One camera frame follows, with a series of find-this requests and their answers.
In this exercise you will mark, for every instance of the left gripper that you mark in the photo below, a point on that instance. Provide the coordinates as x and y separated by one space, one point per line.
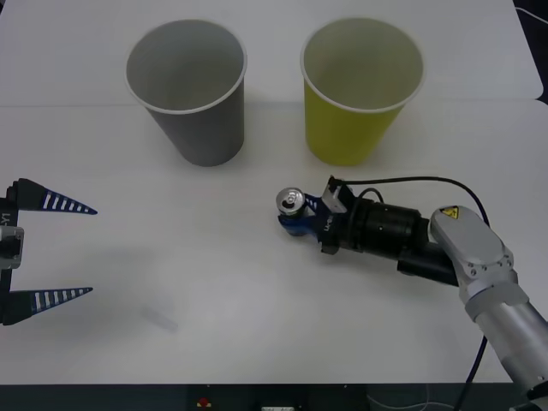
10 212

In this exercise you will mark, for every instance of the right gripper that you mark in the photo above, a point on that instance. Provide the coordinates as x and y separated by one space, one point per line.
336 233

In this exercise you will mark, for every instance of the blue drink can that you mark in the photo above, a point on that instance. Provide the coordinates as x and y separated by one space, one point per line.
290 200

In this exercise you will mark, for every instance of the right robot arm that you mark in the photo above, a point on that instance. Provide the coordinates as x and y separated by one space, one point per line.
466 240

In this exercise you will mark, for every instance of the black robot base panel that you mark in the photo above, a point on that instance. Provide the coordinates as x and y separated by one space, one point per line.
128 398

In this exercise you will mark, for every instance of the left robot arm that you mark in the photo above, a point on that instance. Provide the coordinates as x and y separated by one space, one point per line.
10 246

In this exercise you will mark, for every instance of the yellow-green plastic waste bin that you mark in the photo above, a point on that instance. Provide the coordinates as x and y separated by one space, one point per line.
342 137

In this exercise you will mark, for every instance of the grey plastic waste bin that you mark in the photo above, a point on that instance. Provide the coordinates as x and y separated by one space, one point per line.
201 137

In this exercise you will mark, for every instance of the red round button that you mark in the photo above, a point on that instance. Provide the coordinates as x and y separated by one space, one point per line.
203 403

